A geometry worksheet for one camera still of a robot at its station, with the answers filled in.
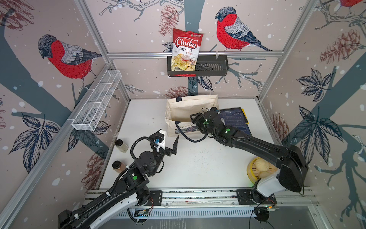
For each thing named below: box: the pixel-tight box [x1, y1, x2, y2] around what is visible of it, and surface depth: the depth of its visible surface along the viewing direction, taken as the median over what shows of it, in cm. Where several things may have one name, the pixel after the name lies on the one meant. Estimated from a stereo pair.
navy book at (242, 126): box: [228, 122, 253, 137], surface depth 97 cm
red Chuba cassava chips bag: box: [171, 28, 204, 72], surface depth 86 cm
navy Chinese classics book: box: [219, 107, 253, 136], surface depth 102 cm
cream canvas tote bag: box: [164, 94, 220, 137], surface depth 91 cm
